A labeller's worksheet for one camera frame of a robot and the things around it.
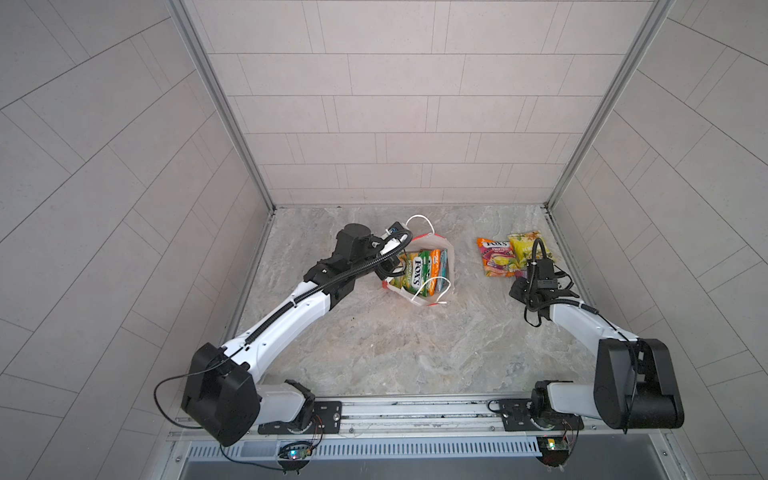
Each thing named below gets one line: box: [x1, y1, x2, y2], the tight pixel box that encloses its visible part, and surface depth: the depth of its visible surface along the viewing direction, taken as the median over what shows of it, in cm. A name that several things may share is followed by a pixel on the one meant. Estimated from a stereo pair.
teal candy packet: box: [437, 248, 449, 292], surface depth 86 cm
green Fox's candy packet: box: [411, 250, 431, 297], surface depth 88 cm
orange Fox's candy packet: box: [476, 238, 516, 277], surface depth 101 cm
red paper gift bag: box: [383, 233, 456, 306], surface depth 86 cm
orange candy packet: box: [430, 249, 441, 296], surface depth 86 cm
